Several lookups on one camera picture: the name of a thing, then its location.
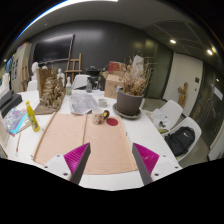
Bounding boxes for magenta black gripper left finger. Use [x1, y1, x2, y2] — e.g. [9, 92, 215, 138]
[64, 143, 91, 185]

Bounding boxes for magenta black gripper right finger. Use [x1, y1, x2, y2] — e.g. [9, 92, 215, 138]
[132, 143, 159, 185]

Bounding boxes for light wooden board mat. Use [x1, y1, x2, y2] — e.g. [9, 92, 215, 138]
[33, 113, 137, 175]

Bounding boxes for black backpack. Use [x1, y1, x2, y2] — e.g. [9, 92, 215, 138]
[165, 126, 195, 156]

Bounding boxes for white chair with papers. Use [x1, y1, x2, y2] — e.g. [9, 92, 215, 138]
[146, 100, 183, 134]

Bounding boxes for patterned ceramic mug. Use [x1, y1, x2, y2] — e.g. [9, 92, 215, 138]
[92, 107, 110, 125]

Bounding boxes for red round coaster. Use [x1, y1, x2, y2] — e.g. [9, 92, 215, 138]
[107, 118, 118, 126]

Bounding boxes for yellow plastic bottle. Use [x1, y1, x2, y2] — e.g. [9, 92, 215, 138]
[26, 101, 40, 132]

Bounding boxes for white chair with backpack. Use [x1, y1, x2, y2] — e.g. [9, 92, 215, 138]
[164, 117, 202, 161]

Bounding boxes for printed paper sheets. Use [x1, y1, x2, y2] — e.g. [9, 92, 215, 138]
[69, 93, 98, 115]

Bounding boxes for grey flower pot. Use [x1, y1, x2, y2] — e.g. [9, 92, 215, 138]
[117, 90, 143, 116]

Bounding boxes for grey pot saucer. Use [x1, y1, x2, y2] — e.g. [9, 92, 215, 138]
[112, 103, 141, 120]

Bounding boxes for small grey cup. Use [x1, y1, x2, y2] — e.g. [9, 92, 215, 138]
[98, 98, 107, 108]

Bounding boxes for grey glass bottle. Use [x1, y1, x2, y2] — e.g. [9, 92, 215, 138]
[86, 78, 92, 93]

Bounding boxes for clear spray bottle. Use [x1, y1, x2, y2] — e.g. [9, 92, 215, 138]
[66, 77, 72, 96]

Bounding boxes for colourful book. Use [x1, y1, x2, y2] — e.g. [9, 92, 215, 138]
[3, 108, 27, 135]

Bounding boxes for brown wooden carved sculpture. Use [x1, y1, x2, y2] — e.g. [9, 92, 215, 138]
[35, 68, 65, 115]

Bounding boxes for white chair behind table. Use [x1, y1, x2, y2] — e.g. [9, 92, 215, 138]
[72, 74, 89, 89]

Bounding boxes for dried brown plant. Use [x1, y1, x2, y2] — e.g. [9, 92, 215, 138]
[119, 55, 155, 96]

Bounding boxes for cardboard box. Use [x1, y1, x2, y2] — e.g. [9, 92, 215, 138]
[104, 74, 123, 99]

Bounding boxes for wooden easel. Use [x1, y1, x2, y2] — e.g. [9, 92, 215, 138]
[65, 54, 82, 81]

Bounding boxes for white plaster bust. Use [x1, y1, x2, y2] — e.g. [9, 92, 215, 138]
[31, 62, 39, 81]

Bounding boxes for wooden figure by wall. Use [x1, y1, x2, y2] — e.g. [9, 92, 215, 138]
[178, 82, 188, 108]

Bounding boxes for black wall television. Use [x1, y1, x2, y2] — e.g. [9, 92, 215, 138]
[33, 34, 73, 63]

